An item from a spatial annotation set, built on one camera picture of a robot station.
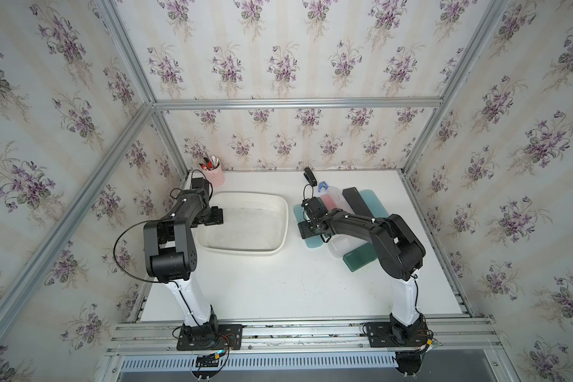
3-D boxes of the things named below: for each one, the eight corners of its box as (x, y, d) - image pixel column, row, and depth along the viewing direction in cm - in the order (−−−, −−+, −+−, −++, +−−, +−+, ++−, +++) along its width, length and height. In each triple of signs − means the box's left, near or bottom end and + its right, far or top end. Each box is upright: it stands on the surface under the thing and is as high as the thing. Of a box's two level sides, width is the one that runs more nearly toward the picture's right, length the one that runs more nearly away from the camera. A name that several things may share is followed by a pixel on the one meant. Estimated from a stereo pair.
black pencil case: (358, 220, 104) (360, 217, 102) (341, 192, 114) (342, 189, 112) (371, 216, 105) (372, 213, 103) (353, 189, 115) (354, 186, 114)
